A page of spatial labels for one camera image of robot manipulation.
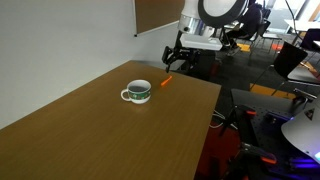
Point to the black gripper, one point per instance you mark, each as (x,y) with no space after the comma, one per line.
(184,51)

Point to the orange highlighter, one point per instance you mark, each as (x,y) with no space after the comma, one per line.
(166,81)

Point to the white cup with green band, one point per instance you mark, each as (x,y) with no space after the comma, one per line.
(138,95)

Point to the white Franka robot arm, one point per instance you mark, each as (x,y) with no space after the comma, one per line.
(213,13)

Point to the black office chair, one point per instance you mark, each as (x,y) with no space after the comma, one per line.
(206,66)
(289,60)

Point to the brown cork notice board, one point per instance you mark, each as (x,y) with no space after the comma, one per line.
(156,13)

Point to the seated person in dark clothes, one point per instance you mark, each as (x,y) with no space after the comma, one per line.
(248,23)

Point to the grey-legged office chair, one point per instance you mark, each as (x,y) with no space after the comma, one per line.
(265,33)

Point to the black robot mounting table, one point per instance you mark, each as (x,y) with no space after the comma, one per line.
(263,123)

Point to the grey office table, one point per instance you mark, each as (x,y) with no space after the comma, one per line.
(303,75)

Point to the white office table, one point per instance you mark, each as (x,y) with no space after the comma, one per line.
(305,25)

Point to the dark office chair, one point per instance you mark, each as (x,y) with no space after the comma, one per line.
(311,38)

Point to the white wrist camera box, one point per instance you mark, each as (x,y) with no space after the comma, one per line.
(200,42)

